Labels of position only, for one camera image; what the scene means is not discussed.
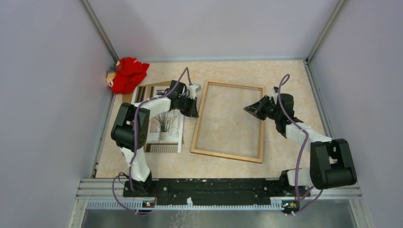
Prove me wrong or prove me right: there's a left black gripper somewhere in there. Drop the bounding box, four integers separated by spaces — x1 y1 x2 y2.
177 95 199 118

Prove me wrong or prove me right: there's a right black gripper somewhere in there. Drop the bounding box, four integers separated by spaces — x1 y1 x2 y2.
243 95 280 121

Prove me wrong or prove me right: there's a plant window photo print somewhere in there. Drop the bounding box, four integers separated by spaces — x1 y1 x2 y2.
130 85 185 154

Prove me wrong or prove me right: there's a wooden picture frame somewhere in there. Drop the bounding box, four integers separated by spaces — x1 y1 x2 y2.
191 80 266 164

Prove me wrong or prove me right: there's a brown cardboard backing board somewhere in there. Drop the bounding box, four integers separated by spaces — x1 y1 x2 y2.
122 81 171 104

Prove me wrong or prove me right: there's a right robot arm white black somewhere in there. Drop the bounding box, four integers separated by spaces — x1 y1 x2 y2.
244 94 357 196

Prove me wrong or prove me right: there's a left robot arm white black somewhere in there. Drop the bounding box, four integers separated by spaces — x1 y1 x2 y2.
111 80 201 196

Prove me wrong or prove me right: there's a red cloth doll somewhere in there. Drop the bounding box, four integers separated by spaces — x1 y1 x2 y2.
106 57 150 94

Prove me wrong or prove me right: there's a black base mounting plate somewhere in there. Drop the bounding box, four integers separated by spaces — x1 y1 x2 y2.
123 178 295 206

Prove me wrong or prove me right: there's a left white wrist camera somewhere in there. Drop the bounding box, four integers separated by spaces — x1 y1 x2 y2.
188 84 202 96

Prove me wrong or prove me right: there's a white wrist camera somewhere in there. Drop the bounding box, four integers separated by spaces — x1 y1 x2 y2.
188 84 202 96
272 86 279 97

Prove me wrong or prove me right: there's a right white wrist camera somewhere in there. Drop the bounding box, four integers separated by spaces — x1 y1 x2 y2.
272 86 279 97

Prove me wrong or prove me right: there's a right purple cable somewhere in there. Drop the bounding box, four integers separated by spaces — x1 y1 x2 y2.
277 74 325 216

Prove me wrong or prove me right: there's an aluminium front rail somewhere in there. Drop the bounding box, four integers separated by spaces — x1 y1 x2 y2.
68 177 371 228

